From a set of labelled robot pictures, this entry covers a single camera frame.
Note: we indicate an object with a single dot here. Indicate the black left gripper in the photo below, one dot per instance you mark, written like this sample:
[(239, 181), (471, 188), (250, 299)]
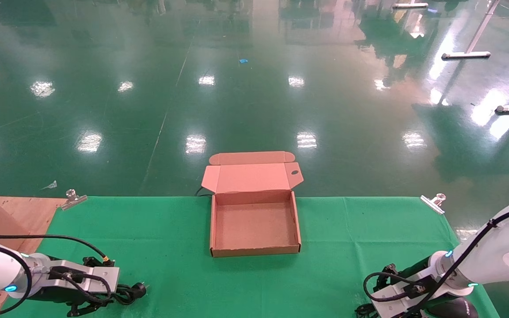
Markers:
[(51, 297)]

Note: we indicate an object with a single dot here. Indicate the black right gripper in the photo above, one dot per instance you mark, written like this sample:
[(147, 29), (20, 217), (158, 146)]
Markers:
[(418, 266)]

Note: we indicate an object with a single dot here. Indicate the black power plug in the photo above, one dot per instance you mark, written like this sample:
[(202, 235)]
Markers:
[(136, 290)]

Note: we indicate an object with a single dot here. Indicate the open shallow cardboard box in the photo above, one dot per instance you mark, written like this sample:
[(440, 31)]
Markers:
[(254, 225)]

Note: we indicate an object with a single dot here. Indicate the green tablecloth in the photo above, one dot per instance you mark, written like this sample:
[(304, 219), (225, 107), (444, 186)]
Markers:
[(148, 229)]

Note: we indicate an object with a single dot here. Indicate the silver binder clip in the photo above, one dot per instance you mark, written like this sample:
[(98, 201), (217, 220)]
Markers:
[(73, 199), (432, 203)]

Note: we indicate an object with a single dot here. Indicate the brown cardboard board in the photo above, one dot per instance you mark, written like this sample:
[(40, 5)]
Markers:
[(20, 216)]

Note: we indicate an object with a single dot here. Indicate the clear plastic scrap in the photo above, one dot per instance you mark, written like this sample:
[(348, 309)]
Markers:
[(50, 185)]

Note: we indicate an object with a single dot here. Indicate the white desk with legs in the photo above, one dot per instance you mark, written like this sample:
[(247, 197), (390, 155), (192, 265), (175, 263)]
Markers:
[(466, 55)]

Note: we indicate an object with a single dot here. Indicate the white table foot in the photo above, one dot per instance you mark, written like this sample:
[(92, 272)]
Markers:
[(410, 5)]

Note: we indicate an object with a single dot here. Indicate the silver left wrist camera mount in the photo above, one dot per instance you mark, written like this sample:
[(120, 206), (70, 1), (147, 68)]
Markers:
[(100, 278)]

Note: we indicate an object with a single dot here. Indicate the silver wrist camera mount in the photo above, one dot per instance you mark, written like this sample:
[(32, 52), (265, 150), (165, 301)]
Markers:
[(100, 278), (396, 296)]

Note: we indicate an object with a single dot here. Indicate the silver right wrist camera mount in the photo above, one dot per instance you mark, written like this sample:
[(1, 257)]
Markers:
[(396, 296)]

